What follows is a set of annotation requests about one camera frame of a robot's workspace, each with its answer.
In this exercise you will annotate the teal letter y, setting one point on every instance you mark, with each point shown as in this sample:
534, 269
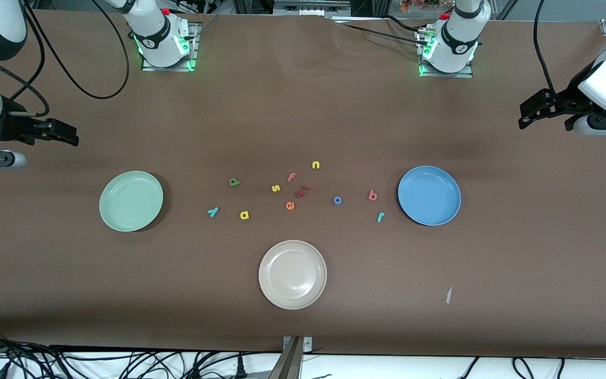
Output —
212, 211

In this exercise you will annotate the red letter b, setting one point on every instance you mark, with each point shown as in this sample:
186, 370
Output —
370, 197

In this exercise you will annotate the pale green round plate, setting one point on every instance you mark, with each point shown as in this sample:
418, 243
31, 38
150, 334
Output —
131, 201

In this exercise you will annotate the blue round plate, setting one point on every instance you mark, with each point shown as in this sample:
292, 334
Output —
429, 196

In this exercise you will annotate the orange dried flowers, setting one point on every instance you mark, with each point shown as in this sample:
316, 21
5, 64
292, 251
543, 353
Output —
413, 5

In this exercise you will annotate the small grey paper scrap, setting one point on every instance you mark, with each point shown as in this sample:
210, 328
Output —
448, 295

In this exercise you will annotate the brown table cover sheet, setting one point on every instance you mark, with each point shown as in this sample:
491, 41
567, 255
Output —
303, 105

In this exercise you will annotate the beige round plate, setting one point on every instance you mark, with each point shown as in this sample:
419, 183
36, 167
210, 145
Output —
292, 274

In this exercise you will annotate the black power plug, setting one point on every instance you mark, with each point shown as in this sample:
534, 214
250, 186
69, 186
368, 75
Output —
240, 368

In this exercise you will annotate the dark grey metal bar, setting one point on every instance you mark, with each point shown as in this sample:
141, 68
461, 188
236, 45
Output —
287, 363

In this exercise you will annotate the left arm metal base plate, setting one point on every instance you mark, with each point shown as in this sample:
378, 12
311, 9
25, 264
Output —
468, 73

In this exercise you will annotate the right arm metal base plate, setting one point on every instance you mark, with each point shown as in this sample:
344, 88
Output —
190, 58

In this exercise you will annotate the silver table edge bracket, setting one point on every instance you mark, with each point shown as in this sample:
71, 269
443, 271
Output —
307, 343

